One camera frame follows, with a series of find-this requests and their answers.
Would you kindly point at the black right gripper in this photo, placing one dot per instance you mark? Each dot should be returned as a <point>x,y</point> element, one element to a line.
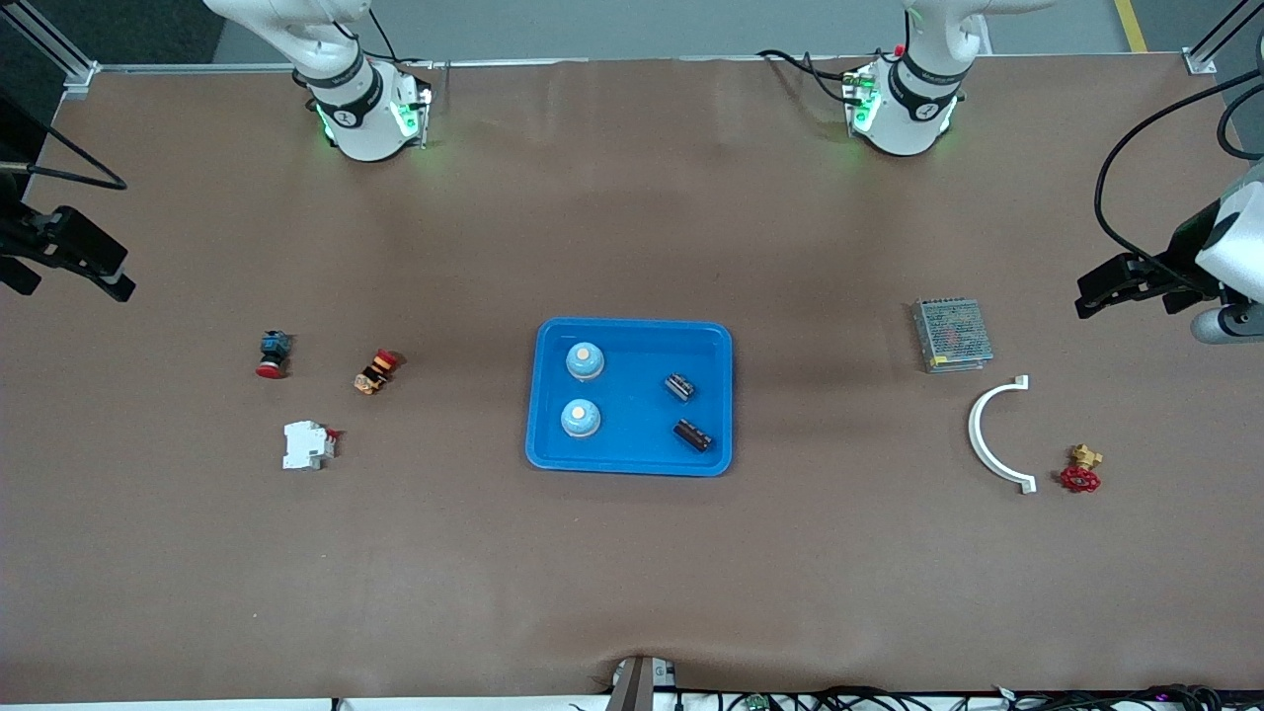
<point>22,237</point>

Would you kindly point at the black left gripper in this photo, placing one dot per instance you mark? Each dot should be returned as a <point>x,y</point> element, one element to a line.
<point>1178,254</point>

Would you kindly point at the white circuit breaker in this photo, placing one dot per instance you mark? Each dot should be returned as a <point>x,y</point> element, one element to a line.
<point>304,444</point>

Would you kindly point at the long brown capacitor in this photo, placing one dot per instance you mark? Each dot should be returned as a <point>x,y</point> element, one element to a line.
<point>693,435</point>

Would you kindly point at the short black capacitor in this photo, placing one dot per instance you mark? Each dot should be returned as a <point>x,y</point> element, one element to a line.
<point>678,387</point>

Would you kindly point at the light blue call bell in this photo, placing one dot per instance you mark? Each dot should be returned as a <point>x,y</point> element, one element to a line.
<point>585,363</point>
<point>580,420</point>

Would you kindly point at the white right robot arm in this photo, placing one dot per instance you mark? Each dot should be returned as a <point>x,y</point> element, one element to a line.
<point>365,128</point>

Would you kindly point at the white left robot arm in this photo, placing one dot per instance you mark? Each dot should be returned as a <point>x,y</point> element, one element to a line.
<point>908,118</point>

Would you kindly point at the metal mesh power supply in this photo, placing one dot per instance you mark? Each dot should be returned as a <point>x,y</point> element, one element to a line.
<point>951,336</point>

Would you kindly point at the red push button blue body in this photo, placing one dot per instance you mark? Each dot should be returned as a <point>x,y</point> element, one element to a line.
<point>274,348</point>

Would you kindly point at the blue plastic tray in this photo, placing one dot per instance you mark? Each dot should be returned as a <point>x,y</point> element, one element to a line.
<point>632,395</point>

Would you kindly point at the aluminium frame post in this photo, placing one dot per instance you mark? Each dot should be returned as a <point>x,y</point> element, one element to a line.
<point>47,39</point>
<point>1200,61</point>

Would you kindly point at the white curved bracket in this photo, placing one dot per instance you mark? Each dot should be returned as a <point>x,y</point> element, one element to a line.
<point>975,434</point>

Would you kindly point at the aluminium table edge rail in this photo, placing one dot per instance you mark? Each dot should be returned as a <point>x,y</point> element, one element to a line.
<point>197,68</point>

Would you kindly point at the orange switch red cap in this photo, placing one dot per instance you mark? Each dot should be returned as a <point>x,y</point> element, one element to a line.
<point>375,373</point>

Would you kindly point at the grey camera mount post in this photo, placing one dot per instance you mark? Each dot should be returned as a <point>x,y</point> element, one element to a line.
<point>637,686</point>

